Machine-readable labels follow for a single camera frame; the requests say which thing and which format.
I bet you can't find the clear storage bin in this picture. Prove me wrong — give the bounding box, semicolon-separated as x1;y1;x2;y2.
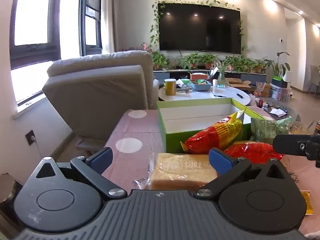
271;84;292;102

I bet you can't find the pale green snack bag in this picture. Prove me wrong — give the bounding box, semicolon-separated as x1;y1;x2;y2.
251;117;292;145

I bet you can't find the green ivy vine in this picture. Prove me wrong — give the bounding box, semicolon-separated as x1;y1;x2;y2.
150;0;245;53

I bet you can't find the dark framed window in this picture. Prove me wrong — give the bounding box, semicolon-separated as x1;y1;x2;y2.
10;0;103;105

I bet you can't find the yellow snack packet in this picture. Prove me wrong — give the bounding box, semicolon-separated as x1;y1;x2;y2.
300;190;314;215

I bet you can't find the orange box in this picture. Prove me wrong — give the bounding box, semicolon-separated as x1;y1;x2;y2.
189;72;209;81

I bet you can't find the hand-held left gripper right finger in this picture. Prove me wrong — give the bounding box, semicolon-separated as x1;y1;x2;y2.
194;148;292;200

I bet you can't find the grey dining chair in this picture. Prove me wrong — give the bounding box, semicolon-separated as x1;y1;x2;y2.
307;64;320;94

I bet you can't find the yellow can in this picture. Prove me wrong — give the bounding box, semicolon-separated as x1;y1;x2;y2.
164;78;177;96

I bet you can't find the black wall socket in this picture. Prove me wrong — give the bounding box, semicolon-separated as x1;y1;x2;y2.
26;129;37;146

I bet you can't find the blue basket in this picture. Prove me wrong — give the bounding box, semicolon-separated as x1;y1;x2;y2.
190;80;212;92

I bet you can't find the large red snack bag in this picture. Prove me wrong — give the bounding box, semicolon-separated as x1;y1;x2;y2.
224;141;284;164

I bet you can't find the plastic bag of fruit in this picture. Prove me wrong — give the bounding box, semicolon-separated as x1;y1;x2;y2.
255;81;272;98

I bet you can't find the pile of wrappers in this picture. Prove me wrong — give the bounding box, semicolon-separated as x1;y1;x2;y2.
176;80;193;94

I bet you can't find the glass vase with plant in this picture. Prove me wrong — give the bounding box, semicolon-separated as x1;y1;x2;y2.
215;57;228;87

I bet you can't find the tall plant in white pot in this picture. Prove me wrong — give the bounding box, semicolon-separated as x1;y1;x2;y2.
264;52;293;83

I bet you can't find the beige curtain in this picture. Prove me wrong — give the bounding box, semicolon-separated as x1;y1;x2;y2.
101;0;120;54

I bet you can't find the green and black box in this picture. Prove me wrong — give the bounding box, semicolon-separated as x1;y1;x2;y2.
271;76;285;88

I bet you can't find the row of potted plants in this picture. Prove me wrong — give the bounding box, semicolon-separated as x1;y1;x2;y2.
150;51;267;74

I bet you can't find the sliced bread packet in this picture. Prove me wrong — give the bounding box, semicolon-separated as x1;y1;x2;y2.
134;152;218;190

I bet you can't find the dark round table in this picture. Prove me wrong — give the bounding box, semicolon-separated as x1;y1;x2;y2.
257;97;302;128

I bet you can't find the dark television cabinet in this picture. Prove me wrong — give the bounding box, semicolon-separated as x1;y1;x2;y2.
152;69;267;83

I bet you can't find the white crumpled paper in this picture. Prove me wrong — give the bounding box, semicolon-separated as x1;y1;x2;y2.
270;107;288;117

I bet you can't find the wall-mounted black television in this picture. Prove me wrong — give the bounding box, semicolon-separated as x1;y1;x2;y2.
158;2;242;54

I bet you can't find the beige armchair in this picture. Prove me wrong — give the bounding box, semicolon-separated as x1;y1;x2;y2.
42;50;160;155

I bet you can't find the open cardboard box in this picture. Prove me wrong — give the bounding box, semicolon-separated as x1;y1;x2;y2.
226;77;253;90

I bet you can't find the red and yellow snack bag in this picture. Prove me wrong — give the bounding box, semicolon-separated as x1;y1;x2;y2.
180;111;244;155

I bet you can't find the white round coffee table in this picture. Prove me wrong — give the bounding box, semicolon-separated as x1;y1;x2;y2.
159;84;252;107

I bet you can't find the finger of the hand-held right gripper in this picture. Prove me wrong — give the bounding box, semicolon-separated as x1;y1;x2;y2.
273;135;309;157

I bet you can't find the green cardboard box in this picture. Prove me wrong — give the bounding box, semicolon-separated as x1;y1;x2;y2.
157;97;275;154

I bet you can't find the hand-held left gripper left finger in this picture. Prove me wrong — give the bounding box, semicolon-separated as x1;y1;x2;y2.
34;147;127;201

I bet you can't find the red flowering plant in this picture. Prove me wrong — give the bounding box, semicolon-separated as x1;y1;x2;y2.
136;42;153;53

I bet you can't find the white power cable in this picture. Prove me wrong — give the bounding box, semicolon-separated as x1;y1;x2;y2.
34;137;43;162

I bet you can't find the pink dotted tablecloth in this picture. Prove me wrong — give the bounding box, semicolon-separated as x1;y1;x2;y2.
102;109;320;235

